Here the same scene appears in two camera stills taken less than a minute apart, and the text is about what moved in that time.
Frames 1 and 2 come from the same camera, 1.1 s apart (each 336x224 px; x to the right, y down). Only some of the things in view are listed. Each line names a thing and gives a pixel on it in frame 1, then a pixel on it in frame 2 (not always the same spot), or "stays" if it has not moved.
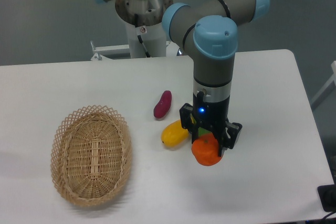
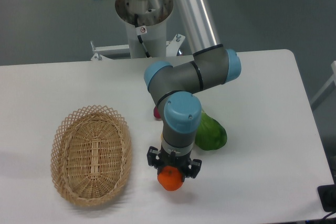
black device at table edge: [327, 195] stays
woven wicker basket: [91, 156] stays
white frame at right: [333, 78] stays
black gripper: [212, 115] → [159, 160]
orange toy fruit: [206, 150] → [170, 178]
